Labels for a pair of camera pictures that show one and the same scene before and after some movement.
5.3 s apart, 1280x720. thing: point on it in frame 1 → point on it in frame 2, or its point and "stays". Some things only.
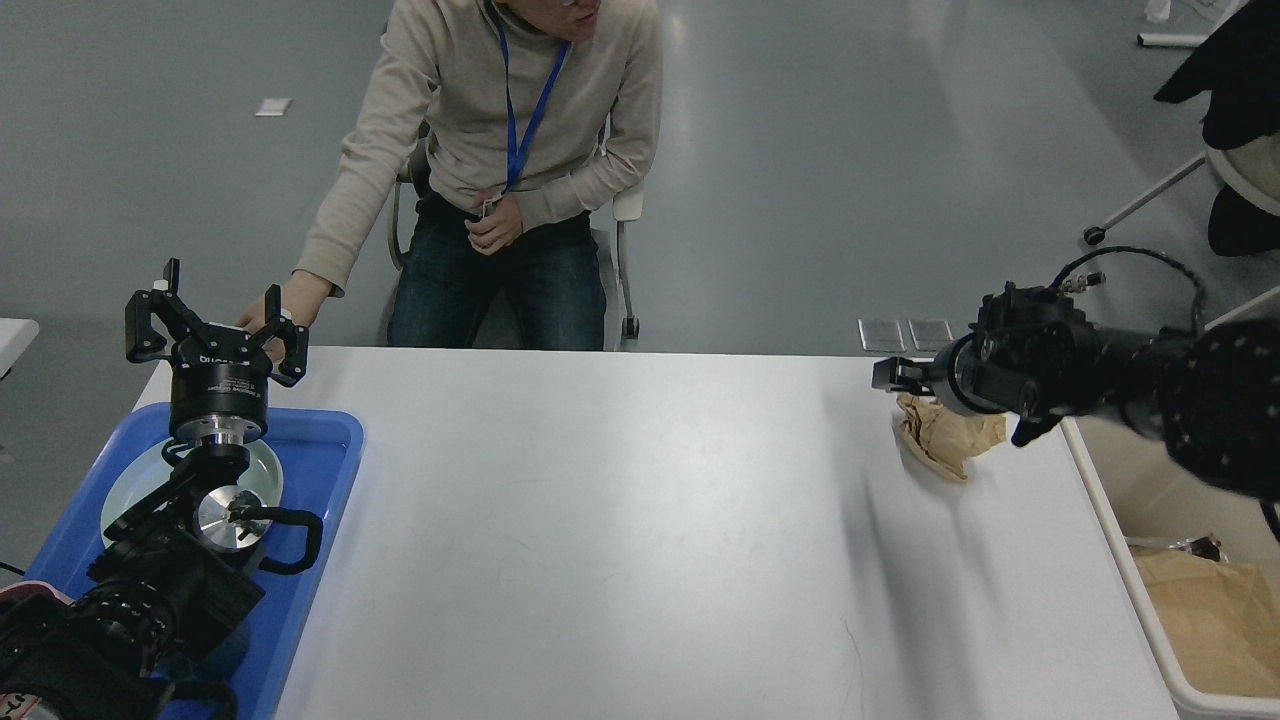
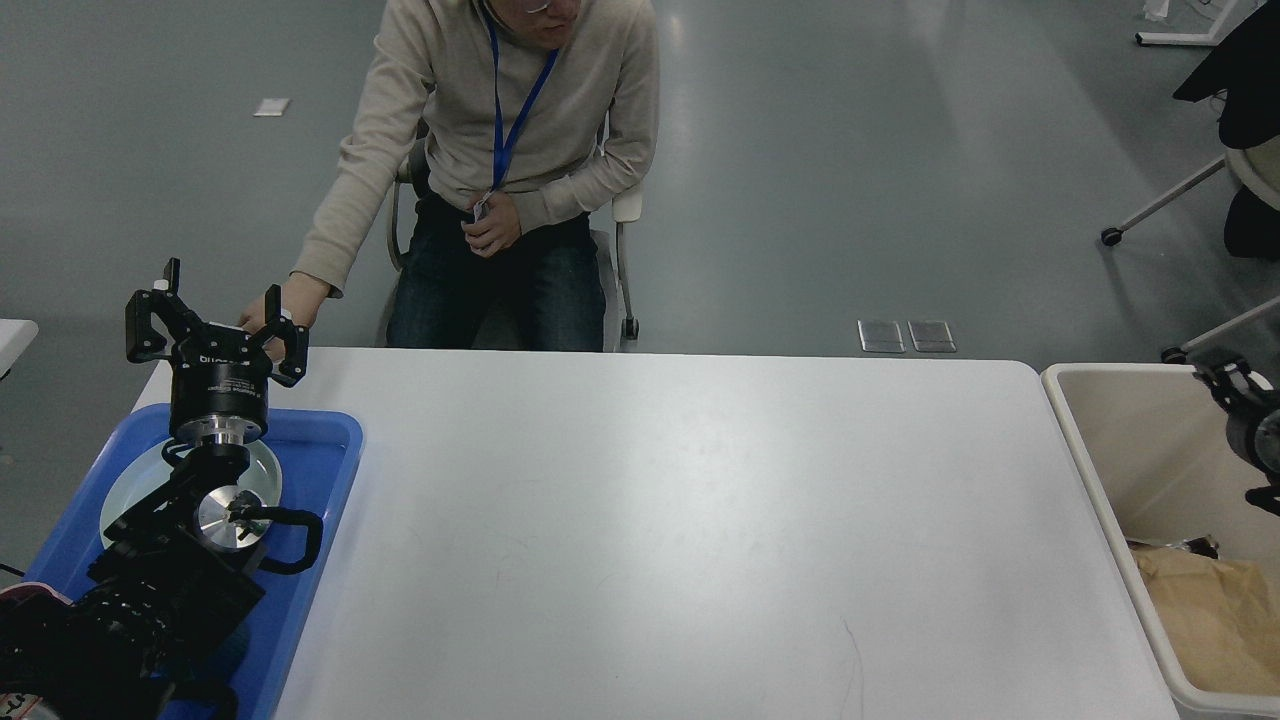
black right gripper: [979, 373] → [1253, 426]
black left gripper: [219, 379] stays
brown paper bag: [1218, 622] stays
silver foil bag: [1206, 546] stays
